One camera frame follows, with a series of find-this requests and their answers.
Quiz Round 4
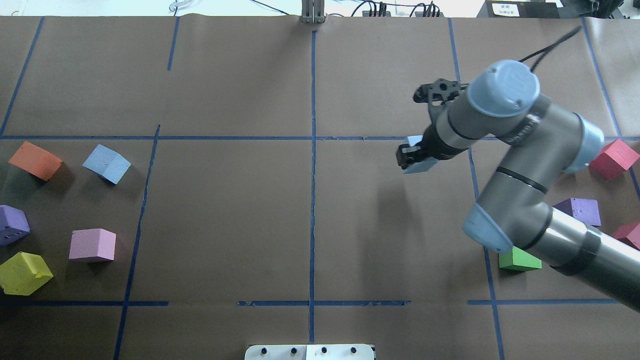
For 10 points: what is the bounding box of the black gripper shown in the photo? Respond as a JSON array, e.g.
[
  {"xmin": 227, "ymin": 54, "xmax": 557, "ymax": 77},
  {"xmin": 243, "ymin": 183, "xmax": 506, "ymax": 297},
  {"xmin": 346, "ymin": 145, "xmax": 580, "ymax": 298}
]
[{"xmin": 396, "ymin": 123, "xmax": 472, "ymax": 170}]

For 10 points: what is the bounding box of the light blue foam block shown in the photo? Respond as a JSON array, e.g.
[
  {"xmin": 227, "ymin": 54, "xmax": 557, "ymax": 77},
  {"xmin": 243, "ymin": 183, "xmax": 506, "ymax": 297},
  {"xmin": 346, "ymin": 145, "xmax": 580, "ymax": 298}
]
[
  {"xmin": 82, "ymin": 144, "xmax": 131, "ymax": 185},
  {"xmin": 403, "ymin": 135, "xmax": 440, "ymax": 174}
]

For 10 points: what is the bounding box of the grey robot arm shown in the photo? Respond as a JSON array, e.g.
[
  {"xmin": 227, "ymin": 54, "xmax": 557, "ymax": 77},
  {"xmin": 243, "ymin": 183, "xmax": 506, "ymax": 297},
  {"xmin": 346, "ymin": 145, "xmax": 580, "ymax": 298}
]
[{"xmin": 396, "ymin": 59, "xmax": 640, "ymax": 312}]

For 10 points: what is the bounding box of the green foam block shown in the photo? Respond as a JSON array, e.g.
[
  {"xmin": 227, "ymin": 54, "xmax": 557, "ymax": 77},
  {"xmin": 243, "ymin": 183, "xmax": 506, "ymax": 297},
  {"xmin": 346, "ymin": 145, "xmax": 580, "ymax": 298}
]
[{"xmin": 498, "ymin": 246, "xmax": 543, "ymax": 272}]

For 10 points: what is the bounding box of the purple foam block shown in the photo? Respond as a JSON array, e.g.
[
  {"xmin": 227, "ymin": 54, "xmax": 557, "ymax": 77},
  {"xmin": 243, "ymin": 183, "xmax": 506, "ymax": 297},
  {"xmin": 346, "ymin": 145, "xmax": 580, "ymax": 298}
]
[
  {"xmin": 0, "ymin": 204, "xmax": 31, "ymax": 247},
  {"xmin": 552, "ymin": 197, "xmax": 602, "ymax": 228}
]

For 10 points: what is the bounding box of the dark red foam block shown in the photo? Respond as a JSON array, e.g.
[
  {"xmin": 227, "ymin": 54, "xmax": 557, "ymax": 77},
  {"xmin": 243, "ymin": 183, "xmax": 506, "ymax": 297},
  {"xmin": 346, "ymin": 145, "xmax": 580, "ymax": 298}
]
[{"xmin": 611, "ymin": 222, "xmax": 640, "ymax": 251}]

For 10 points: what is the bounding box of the pink foam block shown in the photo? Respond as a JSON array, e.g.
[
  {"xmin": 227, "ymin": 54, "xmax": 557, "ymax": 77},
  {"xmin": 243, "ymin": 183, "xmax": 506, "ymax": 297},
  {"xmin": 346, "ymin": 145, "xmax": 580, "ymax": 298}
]
[{"xmin": 68, "ymin": 228, "xmax": 117, "ymax": 263}]

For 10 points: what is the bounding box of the orange foam block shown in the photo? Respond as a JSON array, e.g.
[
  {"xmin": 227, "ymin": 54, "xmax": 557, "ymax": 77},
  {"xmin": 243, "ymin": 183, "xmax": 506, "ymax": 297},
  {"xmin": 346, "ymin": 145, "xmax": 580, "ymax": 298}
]
[{"xmin": 8, "ymin": 141, "xmax": 63, "ymax": 182}]

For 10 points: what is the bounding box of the yellow foam block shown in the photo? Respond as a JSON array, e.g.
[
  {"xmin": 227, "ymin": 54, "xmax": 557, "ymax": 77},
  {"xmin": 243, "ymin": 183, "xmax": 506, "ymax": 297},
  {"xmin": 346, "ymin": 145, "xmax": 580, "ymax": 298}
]
[{"xmin": 0, "ymin": 251, "xmax": 54, "ymax": 296}]

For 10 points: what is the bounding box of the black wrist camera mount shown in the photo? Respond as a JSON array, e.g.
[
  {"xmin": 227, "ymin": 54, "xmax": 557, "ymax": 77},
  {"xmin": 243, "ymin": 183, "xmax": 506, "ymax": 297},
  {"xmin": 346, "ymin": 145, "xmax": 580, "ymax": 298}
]
[{"xmin": 413, "ymin": 79, "xmax": 469, "ymax": 123}]

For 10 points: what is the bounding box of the aluminium frame post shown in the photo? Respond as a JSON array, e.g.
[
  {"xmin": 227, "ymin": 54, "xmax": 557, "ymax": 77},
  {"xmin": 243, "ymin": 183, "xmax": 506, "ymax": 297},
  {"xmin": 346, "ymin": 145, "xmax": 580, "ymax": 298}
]
[{"xmin": 300, "ymin": 0, "xmax": 326, "ymax": 24}]

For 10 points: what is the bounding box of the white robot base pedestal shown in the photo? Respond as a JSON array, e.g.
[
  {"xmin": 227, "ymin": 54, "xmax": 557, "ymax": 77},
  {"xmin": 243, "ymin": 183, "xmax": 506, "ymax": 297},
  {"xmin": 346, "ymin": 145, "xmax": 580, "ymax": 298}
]
[{"xmin": 244, "ymin": 343, "xmax": 377, "ymax": 360}]

